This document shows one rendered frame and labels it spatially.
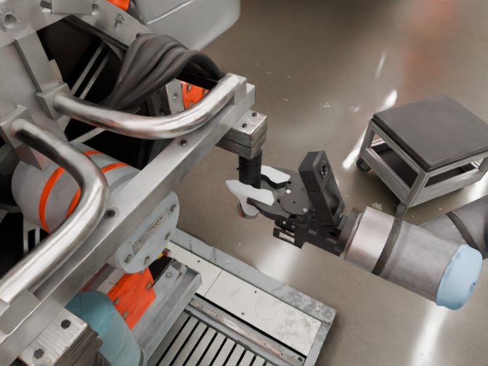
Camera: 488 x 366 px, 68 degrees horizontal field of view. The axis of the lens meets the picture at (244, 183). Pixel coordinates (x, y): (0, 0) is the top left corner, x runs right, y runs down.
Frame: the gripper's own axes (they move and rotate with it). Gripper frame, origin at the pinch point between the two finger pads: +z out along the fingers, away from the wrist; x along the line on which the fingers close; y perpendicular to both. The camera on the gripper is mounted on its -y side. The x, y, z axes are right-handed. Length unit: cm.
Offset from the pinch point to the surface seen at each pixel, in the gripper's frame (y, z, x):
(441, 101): 49, -30, 121
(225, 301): 75, 10, 7
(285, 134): 83, 34, 105
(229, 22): 6, 38, 59
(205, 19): 0, 38, 47
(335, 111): 83, 18, 138
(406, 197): 70, -32, 79
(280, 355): 75, -14, 1
